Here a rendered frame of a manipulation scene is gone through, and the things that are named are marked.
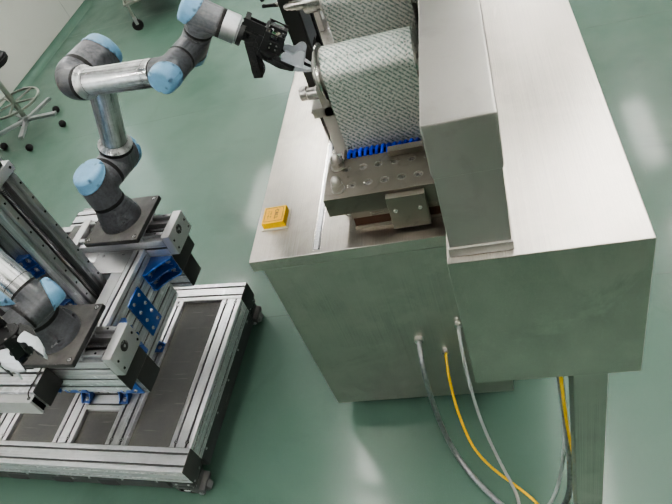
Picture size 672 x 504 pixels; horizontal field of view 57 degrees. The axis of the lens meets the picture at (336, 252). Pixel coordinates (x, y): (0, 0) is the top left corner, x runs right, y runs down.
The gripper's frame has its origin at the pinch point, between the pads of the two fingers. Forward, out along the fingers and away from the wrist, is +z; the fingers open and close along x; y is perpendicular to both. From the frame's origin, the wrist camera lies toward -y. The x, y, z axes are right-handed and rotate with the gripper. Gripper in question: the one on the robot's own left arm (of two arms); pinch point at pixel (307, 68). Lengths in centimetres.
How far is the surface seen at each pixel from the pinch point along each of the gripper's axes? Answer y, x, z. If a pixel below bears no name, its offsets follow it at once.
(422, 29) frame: 55, -70, 3
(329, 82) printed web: 3.9, -8.4, 5.5
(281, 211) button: -36.4, -17.5, 8.4
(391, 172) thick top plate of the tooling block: -5.4, -21.2, 28.6
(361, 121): -3.1, -8.4, 17.9
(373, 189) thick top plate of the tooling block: -8.4, -26.8, 25.0
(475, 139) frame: 56, -91, 9
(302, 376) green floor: -123, -15, 49
